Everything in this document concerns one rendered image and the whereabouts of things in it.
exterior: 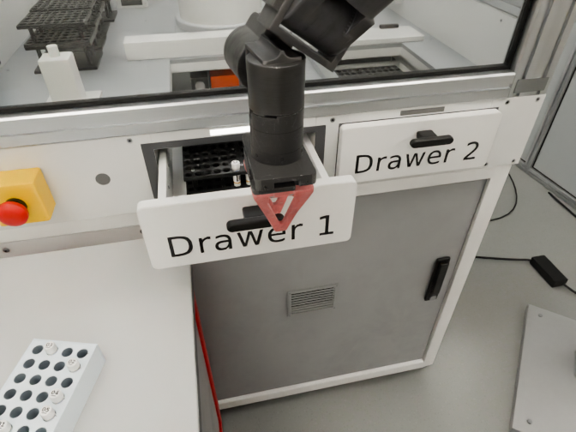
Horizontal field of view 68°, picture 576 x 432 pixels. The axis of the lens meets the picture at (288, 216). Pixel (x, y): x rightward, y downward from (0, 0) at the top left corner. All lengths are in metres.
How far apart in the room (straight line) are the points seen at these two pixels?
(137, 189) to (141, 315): 0.21
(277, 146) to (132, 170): 0.33
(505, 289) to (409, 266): 0.86
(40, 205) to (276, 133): 0.41
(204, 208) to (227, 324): 0.51
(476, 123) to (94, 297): 0.68
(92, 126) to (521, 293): 1.60
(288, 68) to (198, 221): 0.25
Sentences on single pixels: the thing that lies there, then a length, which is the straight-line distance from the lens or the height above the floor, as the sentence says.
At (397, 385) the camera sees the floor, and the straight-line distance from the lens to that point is 1.47.
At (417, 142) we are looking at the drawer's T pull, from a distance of 0.73.
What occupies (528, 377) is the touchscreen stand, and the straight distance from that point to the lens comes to 1.59.
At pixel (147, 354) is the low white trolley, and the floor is 0.76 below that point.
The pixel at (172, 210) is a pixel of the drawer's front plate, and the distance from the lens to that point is 0.56.
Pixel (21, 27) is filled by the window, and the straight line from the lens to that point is 0.67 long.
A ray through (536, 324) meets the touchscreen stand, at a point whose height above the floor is 0.03.
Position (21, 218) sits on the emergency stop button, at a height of 0.87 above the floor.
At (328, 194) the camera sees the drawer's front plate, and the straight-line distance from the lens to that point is 0.58.
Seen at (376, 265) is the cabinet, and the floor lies 0.55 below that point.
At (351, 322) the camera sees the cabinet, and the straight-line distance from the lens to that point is 1.13.
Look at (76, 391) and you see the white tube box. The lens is 0.58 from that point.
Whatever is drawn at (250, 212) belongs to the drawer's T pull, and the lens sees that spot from 0.55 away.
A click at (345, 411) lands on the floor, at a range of 1.40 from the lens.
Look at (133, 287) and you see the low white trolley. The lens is 0.70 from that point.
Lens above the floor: 1.26
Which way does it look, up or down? 40 degrees down
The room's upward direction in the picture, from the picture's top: straight up
